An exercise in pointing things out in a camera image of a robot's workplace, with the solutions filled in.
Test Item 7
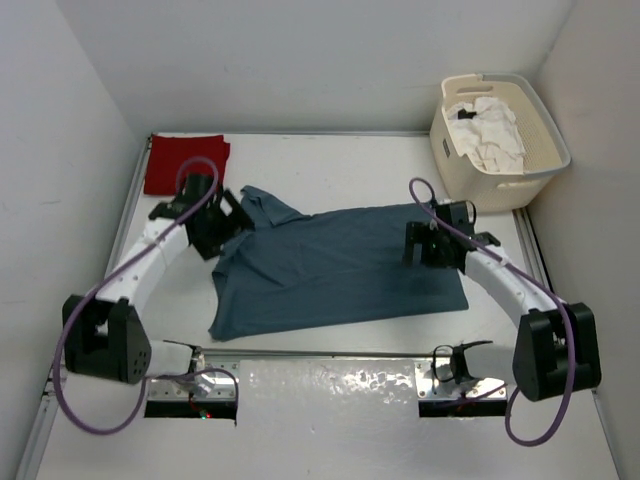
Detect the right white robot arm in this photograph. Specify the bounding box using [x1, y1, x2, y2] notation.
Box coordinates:
[403, 200, 602, 401]

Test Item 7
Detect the cream laundry basket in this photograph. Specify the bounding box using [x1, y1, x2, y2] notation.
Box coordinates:
[430, 74, 571, 213]

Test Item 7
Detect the red t shirt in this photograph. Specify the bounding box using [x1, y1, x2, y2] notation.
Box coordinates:
[143, 134, 232, 197]

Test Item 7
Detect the blue t shirt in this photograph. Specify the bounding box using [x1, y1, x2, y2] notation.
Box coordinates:
[209, 186, 468, 341]

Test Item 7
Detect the reflective foil panel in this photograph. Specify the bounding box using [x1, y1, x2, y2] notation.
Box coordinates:
[238, 359, 418, 426]

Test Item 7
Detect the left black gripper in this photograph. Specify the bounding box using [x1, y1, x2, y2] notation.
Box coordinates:
[194, 190, 253, 260]

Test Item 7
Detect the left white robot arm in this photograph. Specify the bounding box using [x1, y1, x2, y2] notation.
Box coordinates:
[63, 174, 254, 384]

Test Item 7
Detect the white t shirt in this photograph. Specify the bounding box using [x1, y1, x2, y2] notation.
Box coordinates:
[446, 96, 526, 175]

